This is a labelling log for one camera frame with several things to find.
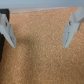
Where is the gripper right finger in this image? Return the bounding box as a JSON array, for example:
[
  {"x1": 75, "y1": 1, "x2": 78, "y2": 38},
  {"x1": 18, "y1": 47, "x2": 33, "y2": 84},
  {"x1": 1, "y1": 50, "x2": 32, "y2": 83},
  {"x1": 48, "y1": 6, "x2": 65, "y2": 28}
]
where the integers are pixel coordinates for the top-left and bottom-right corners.
[{"x1": 62, "y1": 7, "x2": 84, "y2": 50}]

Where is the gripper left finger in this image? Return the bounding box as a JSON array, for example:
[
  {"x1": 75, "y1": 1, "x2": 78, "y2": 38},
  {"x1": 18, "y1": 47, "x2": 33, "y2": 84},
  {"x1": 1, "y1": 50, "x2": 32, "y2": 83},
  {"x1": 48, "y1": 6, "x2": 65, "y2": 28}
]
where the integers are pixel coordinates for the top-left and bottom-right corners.
[{"x1": 0, "y1": 12, "x2": 18, "y2": 49}]

